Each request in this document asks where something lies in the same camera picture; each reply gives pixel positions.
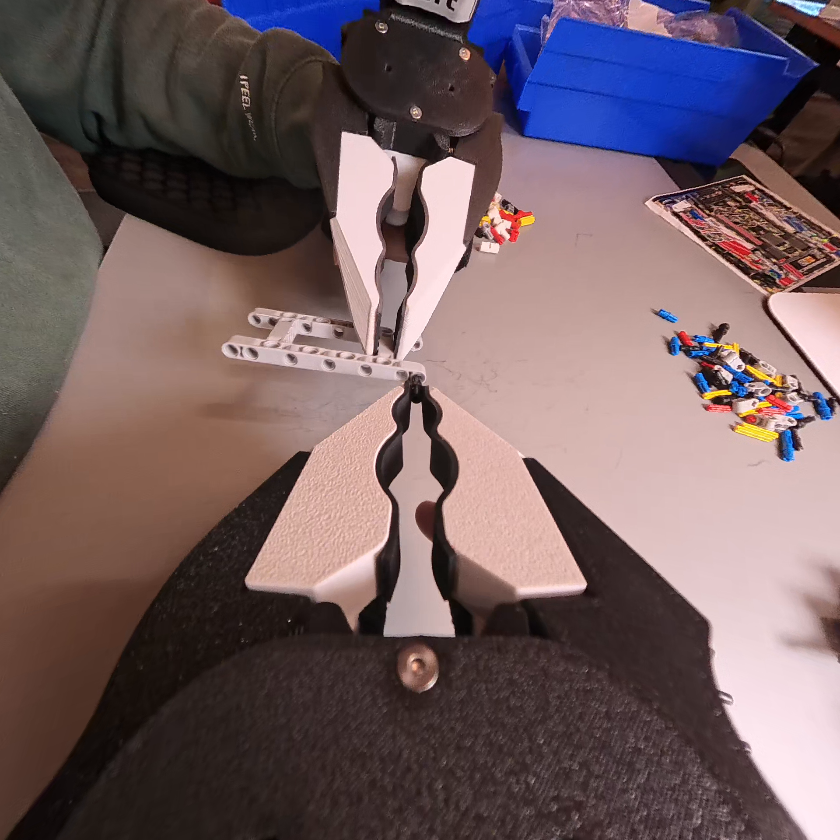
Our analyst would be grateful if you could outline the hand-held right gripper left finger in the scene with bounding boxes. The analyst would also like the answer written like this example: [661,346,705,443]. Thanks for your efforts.
[245,384,414,636]

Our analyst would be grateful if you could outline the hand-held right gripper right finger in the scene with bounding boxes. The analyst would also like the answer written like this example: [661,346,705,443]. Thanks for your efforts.
[423,385,589,623]

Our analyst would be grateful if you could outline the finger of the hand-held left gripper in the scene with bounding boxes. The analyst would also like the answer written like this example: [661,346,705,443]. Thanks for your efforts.
[392,161,478,361]
[330,130,401,358]

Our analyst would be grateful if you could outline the grey lego frame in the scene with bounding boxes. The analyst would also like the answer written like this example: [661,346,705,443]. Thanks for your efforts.
[222,307,427,383]

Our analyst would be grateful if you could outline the pile of red lego pieces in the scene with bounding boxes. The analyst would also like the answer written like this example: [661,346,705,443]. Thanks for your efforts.
[474,192,536,255]

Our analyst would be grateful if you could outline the pile of blue lego pieces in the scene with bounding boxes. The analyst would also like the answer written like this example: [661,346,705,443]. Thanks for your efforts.
[667,322,839,462]

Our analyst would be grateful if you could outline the shiny lego sticker sheet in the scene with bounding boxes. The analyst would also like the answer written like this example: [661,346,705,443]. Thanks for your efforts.
[645,175,840,295]

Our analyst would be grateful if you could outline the empty blue plastic bin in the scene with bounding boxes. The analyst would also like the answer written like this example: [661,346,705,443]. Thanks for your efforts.
[222,0,555,67]

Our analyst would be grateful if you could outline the blue plastic bin with bags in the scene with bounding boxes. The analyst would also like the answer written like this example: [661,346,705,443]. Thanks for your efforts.
[511,0,819,166]

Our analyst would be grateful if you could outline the clear plastic bags of parts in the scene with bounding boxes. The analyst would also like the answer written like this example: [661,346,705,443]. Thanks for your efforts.
[541,0,742,47]

